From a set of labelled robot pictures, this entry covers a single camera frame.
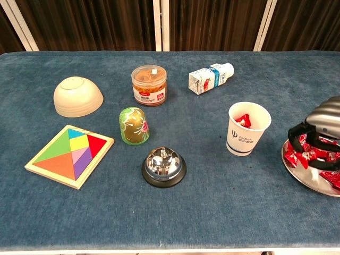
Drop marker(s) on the white partition frame post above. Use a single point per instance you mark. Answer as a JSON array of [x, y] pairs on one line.
[[157, 26], [265, 26], [24, 29]]

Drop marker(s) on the chrome black call bell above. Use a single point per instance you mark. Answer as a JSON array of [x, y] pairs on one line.
[[163, 164]]

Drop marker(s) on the green gold painted doll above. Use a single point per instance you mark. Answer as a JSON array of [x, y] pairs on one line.
[[132, 127]]

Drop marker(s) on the white paper cup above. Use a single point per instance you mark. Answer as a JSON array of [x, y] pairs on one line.
[[241, 140]]

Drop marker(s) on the clear rubber band jar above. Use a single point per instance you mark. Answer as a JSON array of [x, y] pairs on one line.
[[148, 90]]

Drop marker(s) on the blue table cloth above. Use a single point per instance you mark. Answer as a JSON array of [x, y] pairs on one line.
[[212, 212]]

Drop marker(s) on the dark brown pleated curtain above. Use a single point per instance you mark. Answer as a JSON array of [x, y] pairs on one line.
[[212, 24], [8, 34], [87, 24], [305, 24]]

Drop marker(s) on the silver metal plate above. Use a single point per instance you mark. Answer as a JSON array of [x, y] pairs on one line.
[[308, 178]]

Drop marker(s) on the colourful wooden tangram puzzle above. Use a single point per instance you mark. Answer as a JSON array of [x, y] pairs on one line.
[[61, 164]]

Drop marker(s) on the red candy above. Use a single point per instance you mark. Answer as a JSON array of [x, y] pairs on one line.
[[291, 157], [244, 120], [330, 177], [330, 156], [304, 160], [302, 140]]

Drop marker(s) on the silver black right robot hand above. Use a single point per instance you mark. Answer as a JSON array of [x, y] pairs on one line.
[[326, 114]]

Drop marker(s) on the cream upturned bowl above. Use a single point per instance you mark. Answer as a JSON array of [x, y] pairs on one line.
[[77, 98]]

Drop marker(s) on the white milk carton bottle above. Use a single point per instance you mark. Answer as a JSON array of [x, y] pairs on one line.
[[204, 79]]

